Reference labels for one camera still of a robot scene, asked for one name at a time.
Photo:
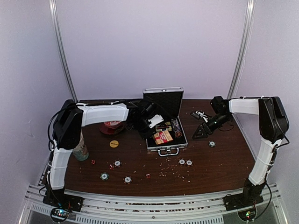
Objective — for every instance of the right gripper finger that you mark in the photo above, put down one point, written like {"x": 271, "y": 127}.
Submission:
{"x": 204, "y": 134}
{"x": 199, "y": 129}

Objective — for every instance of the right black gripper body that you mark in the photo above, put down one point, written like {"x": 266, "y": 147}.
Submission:
{"x": 222, "y": 119}

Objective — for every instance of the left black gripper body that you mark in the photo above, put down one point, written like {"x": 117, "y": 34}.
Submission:
{"x": 140, "y": 125}

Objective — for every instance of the red Texas Hold'em card box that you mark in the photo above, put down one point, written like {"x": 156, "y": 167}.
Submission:
{"x": 162, "y": 137}

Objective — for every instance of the aluminium poker case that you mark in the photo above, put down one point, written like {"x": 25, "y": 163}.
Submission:
{"x": 168, "y": 101}

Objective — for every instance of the yellow round button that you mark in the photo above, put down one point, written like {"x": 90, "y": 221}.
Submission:
{"x": 114, "y": 143}

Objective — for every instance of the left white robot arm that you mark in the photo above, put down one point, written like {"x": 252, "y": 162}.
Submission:
{"x": 73, "y": 116}

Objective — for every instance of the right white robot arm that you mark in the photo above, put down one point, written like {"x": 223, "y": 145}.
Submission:
{"x": 273, "y": 125}

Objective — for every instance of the green poker chip right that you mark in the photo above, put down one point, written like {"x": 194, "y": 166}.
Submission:
{"x": 212, "y": 144}

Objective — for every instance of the green poker chip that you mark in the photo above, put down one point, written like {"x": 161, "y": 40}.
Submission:
{"x": 212, "y": 144}
{"x": 104, "y": 176}

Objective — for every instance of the red patterned bowl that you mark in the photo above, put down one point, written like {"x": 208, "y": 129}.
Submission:
{"x": 112, "y": 124}

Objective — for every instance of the orange poker chip right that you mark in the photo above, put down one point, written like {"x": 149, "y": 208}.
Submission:
{"x": 189, "y": 163}

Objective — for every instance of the white poker chip right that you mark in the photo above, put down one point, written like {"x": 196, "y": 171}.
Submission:
{"x": 181, "y": 161}

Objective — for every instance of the black poker chip left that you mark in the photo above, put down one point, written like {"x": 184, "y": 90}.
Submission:
{"x": 117, "y": 163}

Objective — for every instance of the black poker chip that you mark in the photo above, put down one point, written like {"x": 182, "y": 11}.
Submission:
{"x": 117, "y": 163}
{"x": 127, "y": 179}

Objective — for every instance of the black poker chip front centre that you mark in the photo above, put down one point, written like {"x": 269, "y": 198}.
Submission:
{"x": 127, "y": 179}

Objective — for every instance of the green poker chip front left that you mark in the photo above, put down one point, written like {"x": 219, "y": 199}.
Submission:
{"x": 104, "y": 176}

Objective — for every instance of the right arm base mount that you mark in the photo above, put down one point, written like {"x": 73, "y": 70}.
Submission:
{"x": 245, "y": 203}

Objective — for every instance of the aluminium front rail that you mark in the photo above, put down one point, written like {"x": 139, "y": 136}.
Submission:
{"x": 187, "y": 209}

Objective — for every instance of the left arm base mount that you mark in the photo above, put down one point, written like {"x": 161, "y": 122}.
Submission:
{"x": 61, "y": 210}

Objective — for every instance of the right aluminium frame post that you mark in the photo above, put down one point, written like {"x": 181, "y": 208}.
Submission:
{"x": 245, "y": 39}

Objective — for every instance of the aluminium frame post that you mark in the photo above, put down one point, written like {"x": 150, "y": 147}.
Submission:
{"x": 245, "y": 39}
{"x": 61, "y": 51}

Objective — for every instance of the left aluminium frame post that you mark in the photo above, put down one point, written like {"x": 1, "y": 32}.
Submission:
{"x": 61, "y": 51}

